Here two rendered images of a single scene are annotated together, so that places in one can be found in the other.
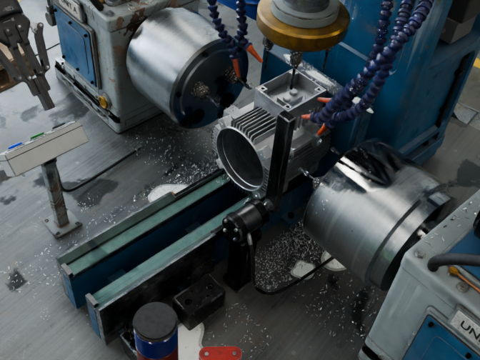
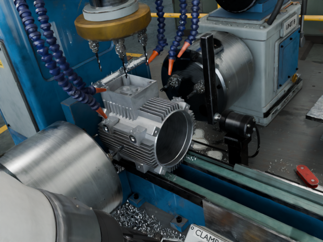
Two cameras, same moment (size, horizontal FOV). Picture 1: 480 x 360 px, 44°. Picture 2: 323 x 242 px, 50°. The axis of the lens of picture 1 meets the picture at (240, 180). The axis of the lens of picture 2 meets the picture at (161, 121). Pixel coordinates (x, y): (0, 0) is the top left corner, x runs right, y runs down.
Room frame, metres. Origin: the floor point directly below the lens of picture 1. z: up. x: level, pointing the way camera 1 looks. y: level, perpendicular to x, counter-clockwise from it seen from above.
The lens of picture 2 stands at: (0.94, 0.74, 1.54)
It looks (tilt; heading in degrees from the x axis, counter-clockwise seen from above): 32 degrees down; 272
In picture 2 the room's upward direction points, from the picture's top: 10 degrees counter-clockwise
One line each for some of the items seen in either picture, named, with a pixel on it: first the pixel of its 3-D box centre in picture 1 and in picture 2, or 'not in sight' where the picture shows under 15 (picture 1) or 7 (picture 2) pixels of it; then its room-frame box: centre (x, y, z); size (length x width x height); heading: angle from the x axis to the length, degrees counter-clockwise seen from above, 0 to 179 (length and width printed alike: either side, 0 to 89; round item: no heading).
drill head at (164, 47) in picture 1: (176, 58); (35, 203); (1.25, 0.19, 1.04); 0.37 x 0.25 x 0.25; 46
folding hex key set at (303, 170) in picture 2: (220, 355); (306, 176); (0.57, 0.00, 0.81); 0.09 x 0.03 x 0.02; 98
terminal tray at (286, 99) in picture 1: (288, 101); (130, 96); (1.03, -0.09, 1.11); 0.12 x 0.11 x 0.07; 136
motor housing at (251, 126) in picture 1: (271, 141); (147, 128); (1.00, -0.06, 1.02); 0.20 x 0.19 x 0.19; 136
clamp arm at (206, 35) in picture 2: (278, 166); (210, 82); (0.81, -0.07, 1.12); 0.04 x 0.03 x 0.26; 136
